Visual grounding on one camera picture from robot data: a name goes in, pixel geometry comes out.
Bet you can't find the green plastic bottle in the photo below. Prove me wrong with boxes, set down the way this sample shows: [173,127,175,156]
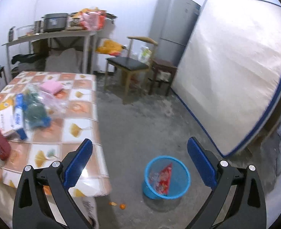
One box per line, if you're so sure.
[24,87,51,129]

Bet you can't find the pink cloth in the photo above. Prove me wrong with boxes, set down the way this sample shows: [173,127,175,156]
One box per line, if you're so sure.
[39,80,63,95]

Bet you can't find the blue plastic trash basket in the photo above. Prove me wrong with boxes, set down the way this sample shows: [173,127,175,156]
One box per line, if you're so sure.
[142,156,191,200]

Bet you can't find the red snack wrapper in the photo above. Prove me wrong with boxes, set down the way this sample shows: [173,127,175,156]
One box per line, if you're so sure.
[154,163,172,195]

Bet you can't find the checkered ginkgo tablecloth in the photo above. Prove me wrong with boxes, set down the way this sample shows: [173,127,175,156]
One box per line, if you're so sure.
[0,72,111,197]

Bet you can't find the clear plastic bag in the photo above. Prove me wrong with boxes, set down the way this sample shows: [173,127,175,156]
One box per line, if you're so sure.
[23,84,67,118]

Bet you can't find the white blue box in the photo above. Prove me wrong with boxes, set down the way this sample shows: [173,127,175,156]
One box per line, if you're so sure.
[0,93,27,141]

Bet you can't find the dark brown wooden stool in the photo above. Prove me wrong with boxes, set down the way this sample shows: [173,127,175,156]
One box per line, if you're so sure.
[148,59,178,96]

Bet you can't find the white mattress blue edge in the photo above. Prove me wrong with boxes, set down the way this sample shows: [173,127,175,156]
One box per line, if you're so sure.
[172,0,281,157]

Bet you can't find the wooden chair black seat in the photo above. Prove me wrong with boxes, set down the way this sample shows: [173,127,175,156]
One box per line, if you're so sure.
[104,36,159,104]

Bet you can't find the orange plastic bag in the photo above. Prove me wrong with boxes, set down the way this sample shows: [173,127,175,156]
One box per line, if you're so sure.
[96,39,124,56]

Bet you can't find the white metal shelf table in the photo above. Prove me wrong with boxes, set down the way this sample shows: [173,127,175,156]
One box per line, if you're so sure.
[2,29,98,82]

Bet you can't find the grey refrigerator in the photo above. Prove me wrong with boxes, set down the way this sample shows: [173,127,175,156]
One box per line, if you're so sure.
[149,0,201,66]

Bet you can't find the black rice cooker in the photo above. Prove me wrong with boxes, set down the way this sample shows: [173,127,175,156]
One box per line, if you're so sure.
[43,13,68,33]

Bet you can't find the red pink plastic bags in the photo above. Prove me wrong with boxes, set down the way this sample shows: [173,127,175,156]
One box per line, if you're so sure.
[69,7,106,31]

